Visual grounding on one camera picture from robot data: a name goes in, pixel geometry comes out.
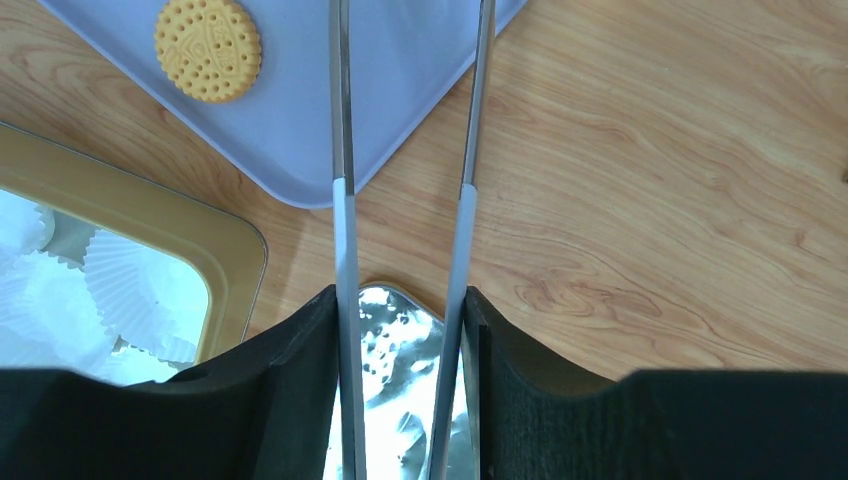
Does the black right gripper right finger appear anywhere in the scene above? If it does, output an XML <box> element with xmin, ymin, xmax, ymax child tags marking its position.
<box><xmin>463</xmin><ymin>287</ymin><xmax>847</xmax><ymax>479</ymax></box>

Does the lavender plastic tray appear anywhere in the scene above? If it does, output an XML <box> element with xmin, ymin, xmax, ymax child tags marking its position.
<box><xmin>39</xmin><ymin>0</ymin><xmax>530</xmax><ymax>211</ymax></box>

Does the white paper cup top-left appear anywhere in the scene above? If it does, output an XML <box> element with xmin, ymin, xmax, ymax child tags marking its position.
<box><xmin>1</xmin><ymin>190</ymin><xmax>55</xmax><ymax>259</ymax></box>

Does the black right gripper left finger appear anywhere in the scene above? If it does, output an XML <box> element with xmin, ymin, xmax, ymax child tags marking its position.
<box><xmin>1</xmin><ymin>286</ymin><xmax>338</xmax><ymax>479</ymax></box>

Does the metal tongs grey handle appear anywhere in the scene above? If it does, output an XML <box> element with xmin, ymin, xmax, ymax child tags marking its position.
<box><xmin>329</xmin><ymin>1</ymin><xmax>496</xmax><ymax>479</ymax></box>

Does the white paper cup centre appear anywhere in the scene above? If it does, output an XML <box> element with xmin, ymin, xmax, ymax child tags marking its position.
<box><xmin>1</xmin><ymin>253</ymin><xmax>117</xmax><ymax>381</ymax></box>

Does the gold cookie tin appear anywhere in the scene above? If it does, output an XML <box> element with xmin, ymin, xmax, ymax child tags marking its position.
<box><xmin>1</xmin><ymin>122</ymin><xmax>268</xmax><ymax>363</ymax></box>

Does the white paper cup top-right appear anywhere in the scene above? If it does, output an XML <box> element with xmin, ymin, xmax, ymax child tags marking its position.
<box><xmin>83</xmin><ymin>229</ymin><xmax>209</xmax><ymax>363</ymax></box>

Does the silver tin lid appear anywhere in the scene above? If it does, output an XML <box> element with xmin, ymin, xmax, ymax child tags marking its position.
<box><xmin>358</xmin><ymin>283</ymin><xmax>460</xmax><ymax>479</ymax></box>

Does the round yellow cookie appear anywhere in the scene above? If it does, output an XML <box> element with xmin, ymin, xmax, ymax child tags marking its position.
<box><xmin>154</xmin><ymin>0</ymin><xmax>262</xmax><ymax>103</ymax></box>

